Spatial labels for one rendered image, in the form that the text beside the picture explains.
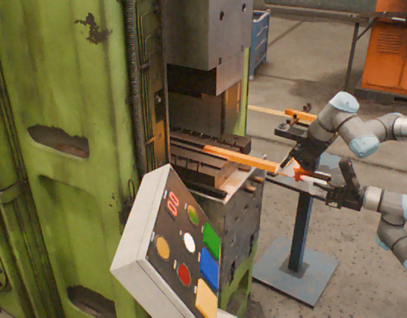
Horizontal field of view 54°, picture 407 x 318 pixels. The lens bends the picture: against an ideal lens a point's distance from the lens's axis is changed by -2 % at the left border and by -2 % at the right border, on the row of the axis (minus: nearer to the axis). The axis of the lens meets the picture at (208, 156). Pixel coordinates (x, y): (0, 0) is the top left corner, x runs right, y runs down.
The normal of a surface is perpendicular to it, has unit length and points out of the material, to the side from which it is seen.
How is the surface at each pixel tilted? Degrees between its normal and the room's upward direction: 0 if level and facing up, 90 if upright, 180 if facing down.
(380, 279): 0
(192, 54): 90
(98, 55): 89
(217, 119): 90
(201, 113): 90
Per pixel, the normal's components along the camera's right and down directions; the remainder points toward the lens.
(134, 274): -0.07, 0.51
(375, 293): 0.01, -0.86
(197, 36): -0.48, 0.44
